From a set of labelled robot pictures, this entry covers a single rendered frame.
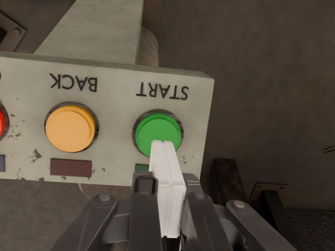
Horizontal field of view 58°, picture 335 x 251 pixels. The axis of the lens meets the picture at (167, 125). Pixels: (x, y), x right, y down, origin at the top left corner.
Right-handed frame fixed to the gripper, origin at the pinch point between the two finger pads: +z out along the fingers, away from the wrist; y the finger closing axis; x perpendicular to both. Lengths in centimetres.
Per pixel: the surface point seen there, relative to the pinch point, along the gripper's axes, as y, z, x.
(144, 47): -1, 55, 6
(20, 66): -11.6, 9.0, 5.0
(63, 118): -7.9, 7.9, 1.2
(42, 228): -38, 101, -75
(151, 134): -0.5, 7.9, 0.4
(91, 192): -7.3, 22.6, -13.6
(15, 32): -35, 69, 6
